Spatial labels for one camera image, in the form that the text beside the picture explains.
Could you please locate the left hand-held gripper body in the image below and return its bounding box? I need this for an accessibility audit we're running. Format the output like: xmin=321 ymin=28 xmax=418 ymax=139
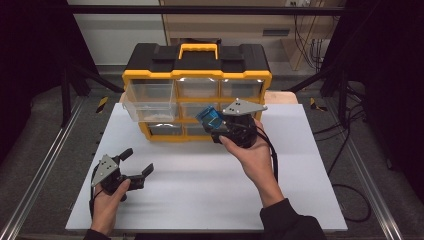
xmin=90 ymin=153 xmax=146 ymax=203

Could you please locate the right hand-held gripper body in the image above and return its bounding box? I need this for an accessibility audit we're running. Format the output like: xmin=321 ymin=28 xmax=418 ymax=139
xmin=221 ymin=98 xmax=269 ymax=149

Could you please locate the small blue plastic box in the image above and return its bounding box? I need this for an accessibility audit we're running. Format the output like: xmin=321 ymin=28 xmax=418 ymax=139
xmin=195 ymin=105 xmax=225 ymax=132

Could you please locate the clear plastic organizer drawer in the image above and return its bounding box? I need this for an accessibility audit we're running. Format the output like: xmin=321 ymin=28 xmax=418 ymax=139
xmin=122 ymin=79 xmax=179 ymax=123

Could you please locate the yellow black drawer organizer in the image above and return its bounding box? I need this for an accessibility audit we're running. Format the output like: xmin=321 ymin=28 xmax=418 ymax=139
xmin=121 ymin=42 xmax=273 ymax=144

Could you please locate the person's right hand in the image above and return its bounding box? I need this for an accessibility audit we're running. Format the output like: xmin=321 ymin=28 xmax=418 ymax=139
xmin=218 ymin=119 xmax=277 ymax=184

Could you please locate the person's left hand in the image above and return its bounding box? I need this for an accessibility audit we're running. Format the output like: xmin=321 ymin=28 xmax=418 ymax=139
xmin=89 ymin=178 xmax=132 ymax=233

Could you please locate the grid of clear drawers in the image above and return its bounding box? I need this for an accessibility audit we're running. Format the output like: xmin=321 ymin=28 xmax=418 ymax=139
xmin=148 ymin=77 xmax=264 ymax=137

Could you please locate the wooden table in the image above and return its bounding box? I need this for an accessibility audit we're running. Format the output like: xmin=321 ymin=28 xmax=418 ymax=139
xmin=119 ymin=91 xmax=299 ymax=105

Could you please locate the yellow black striped marker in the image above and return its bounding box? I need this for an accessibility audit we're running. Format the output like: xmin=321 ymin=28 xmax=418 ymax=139
xmin=95 ymin=96 xmax=110 ymax=114
xmin=309 ymin=97 xmax=329 ymax=113

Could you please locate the black metal stand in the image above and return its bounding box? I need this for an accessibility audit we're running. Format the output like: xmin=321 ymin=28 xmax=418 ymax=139
xmin=59 ymin=61 xmax=125 ymax=128
xmin=285 ymin=63 xmax=351 ymax=128

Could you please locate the wooden cabinet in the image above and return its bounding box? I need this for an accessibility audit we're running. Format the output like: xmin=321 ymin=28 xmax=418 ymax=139
xmin=161 ymin=0 xmax=334 ymax=72

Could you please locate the white cabinet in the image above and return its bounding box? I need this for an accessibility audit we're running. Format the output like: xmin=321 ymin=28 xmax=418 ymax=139
xmin=65 ymin=0 xmax=168 ymax=66

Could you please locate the black horizontal bar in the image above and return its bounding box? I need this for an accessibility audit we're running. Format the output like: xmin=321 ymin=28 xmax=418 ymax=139
xmin=65 ymin=4 xmax=346 ymax=16

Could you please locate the black curtain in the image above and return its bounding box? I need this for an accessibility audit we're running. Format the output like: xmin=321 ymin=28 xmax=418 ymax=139
xmin=0 ymin=0 xmax=98 ymax=163
xmin=321 ymin=0 xmax=424 ymax=203

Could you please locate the white power strip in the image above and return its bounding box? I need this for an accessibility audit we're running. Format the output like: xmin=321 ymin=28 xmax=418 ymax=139
xmin=285 ymin=0 xmax=312 ymax=8

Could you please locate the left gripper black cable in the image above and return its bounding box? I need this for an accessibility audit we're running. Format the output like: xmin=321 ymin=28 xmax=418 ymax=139
xmin=87 ymin=163 xmax=102 ymax=219

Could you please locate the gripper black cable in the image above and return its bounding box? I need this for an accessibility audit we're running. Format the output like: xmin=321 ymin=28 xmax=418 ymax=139
xmin=254 ymin=126 xmax=280 ymax=184
xmin=87 ymin=163 xmax=102 ymax=219

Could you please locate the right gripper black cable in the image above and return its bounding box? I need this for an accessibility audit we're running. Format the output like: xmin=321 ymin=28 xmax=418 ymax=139
xmin=254 ymin=126 xmax=280 ymax=184

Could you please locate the aluminium rail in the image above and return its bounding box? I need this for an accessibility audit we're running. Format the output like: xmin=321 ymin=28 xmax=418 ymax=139
xmin=328 ymin=99 xmax=405 ymax=240
xmin=0 ymin=96 xmax=85 ymax=240

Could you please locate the hanging black cable bundle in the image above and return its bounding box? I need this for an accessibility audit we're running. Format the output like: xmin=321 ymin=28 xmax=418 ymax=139
xmin=293 ymin=14 xmax=327 ymax=70

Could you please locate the black floor cable loop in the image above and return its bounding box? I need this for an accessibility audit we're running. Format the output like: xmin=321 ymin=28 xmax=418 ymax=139
xmin=328 ymin=126 xmax=372 ymax=223

